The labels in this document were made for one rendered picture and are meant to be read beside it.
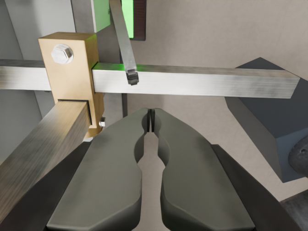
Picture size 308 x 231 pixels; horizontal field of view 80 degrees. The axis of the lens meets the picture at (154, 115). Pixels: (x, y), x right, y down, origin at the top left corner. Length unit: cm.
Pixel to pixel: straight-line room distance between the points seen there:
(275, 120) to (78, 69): 68
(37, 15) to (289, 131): 76
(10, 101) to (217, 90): 42
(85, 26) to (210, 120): 110
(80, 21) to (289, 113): 71
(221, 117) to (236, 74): 110
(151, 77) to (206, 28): 90
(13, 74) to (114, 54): 17
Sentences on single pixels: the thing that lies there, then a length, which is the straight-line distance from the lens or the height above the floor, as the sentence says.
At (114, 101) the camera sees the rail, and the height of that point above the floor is 70.
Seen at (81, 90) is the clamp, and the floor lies 85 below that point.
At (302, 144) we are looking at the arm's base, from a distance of 77.
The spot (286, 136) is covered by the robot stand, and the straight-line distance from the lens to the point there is 74.
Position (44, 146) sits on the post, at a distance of 19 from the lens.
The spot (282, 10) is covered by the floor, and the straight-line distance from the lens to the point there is 126.
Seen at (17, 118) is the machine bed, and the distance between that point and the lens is 52.
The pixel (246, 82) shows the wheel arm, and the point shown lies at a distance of 27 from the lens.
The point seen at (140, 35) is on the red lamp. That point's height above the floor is 70.
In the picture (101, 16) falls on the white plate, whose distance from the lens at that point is 30.
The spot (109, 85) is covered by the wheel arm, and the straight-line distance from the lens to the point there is 24.
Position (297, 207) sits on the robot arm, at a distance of 70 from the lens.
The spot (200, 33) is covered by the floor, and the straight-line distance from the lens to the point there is 111.
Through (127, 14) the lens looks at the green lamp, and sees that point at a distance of 36.
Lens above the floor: 106
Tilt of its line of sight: 58 degrees down
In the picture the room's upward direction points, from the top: 178 degrees clockwise
